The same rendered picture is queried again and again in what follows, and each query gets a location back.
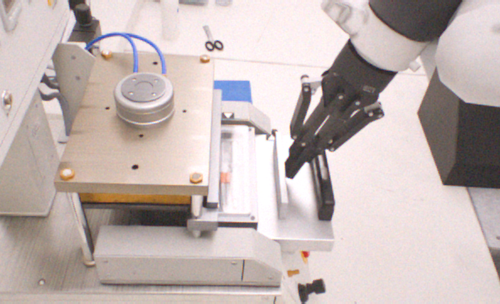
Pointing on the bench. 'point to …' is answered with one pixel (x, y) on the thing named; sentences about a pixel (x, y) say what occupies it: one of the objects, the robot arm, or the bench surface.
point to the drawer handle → (323, 187)
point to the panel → (296, 274)
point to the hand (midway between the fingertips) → (297, 157)
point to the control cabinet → (24, 100)
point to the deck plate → (64, 253)
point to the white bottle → (170, 19)
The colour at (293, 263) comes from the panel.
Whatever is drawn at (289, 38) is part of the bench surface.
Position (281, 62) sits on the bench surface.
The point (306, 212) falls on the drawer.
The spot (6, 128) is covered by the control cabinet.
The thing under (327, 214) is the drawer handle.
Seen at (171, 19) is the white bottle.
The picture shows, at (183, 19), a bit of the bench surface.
